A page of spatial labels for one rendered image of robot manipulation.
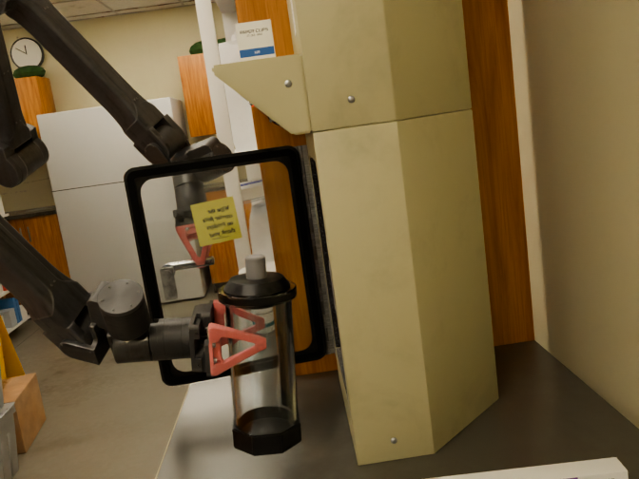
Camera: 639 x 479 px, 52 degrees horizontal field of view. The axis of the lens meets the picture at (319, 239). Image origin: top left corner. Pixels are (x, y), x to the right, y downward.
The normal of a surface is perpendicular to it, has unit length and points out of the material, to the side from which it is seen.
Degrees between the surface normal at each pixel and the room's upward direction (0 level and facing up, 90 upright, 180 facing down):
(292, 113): 90
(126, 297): 36
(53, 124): 90
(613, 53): 90
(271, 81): 90
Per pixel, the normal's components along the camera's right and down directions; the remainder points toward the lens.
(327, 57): 0.05, 0.17
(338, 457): -0.14, -0.97
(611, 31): -0.99, 0.14
